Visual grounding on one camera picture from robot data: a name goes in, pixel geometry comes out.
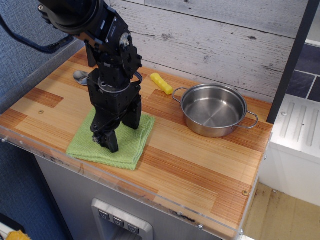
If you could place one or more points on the yellow object bottom left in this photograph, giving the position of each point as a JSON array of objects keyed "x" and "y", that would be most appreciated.
[{"x": 17, "y": 235}]

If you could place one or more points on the stainless steel pot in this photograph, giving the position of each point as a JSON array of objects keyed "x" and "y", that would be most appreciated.
[{"x": 214, "y": 110}]

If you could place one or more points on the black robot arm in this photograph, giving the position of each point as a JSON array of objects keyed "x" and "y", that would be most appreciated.
[{"x": 114, "y": 84}]

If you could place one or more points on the dark shelf post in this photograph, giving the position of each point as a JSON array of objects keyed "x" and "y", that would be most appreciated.
[
  {"x": 303, "y": 31},
  {"x": 93, "y": 53}
]

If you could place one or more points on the green cloth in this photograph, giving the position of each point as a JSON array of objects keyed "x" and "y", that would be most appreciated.
[{"x": 131, "y": 144}]

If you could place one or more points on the yellow plastic corn piece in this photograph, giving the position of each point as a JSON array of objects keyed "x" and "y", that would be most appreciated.
[{"x": 158, "y": 80}]

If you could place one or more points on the dark right shelf post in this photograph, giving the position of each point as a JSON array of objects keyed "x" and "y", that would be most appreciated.
[{"x": 303, "y": 31}]

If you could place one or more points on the silver dispenser button panel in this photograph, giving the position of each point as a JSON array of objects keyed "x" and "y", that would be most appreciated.
[{"x": 116, "y": 224}]

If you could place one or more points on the dark left shelf post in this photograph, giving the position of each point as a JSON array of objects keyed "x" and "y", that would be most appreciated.
[{"x": 93, "y": 53}]

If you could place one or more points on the blue handled metal spoon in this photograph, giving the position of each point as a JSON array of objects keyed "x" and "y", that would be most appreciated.
[{"x": 81, "y": 77}]

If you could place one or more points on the white ribbed cabinet top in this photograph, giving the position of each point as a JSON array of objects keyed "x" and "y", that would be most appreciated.
[{"x": 297, "y": 126}]

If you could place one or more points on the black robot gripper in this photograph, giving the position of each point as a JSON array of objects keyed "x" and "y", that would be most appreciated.
[{"x": 114, "y": 106}]

